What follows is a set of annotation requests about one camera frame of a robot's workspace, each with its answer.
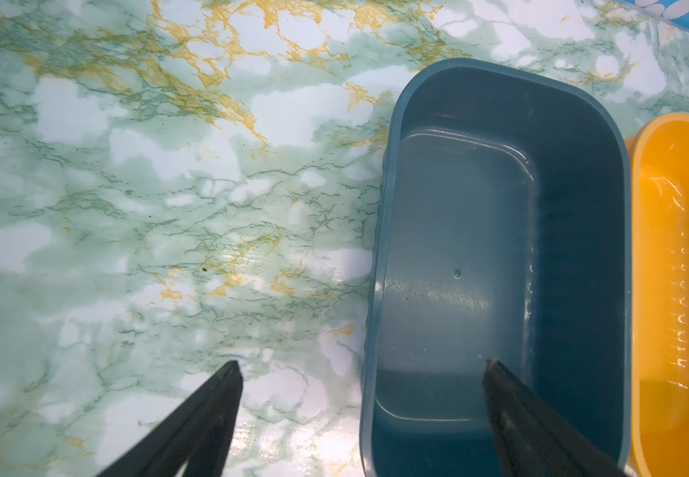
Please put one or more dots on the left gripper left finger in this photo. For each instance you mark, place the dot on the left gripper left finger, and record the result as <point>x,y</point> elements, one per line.
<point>195,439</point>

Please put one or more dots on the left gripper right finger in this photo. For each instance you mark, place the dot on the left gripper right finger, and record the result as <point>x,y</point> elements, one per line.
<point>531,438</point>

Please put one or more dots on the dark teal plastic bin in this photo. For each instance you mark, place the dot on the dark teal plastic bin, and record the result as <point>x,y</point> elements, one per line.
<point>503,233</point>

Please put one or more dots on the yellow plastic bin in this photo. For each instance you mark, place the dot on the yellow plastic bin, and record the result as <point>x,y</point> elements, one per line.
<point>660,377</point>

